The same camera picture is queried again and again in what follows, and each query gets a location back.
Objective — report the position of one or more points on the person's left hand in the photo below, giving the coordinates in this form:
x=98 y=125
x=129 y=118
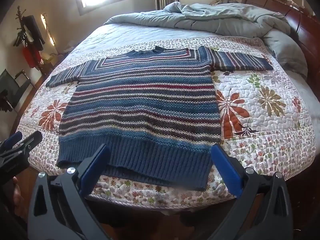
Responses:
x=17 y=192

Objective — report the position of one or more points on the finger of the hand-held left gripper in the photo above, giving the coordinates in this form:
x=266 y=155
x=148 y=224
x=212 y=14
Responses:
x=31 y=141
x=12 y=138

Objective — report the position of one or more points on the grey duvet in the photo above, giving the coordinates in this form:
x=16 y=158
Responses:
x=225 y=17

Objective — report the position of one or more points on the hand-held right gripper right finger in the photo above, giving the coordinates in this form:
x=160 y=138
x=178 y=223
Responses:
x=227 y=170

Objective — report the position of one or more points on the wooden bed headboard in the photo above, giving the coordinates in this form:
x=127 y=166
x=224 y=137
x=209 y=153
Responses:
x=300 y=30

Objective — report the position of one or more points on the white quilted bedspread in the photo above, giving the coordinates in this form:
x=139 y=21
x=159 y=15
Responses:
x=120 y=33

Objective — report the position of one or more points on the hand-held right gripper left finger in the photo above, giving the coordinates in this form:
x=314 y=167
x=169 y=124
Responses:
x=93 y=172

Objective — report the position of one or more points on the black chair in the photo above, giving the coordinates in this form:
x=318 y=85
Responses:
x=12 y=86

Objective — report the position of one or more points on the red hanging garment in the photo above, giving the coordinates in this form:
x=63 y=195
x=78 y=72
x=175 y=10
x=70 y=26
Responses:
x=30 y=57

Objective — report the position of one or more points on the wooden coat rack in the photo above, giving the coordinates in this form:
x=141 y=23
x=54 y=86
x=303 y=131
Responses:
x=20 y=27

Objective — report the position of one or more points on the black hanging garment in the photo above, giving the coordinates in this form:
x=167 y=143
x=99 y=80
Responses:
x=35 y=32

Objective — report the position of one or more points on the floral quilted bed cover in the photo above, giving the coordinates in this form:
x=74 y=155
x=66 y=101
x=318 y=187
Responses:
x=262 y=120

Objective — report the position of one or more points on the blue striped knit sweater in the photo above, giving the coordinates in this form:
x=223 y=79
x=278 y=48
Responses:
x=140 y=110

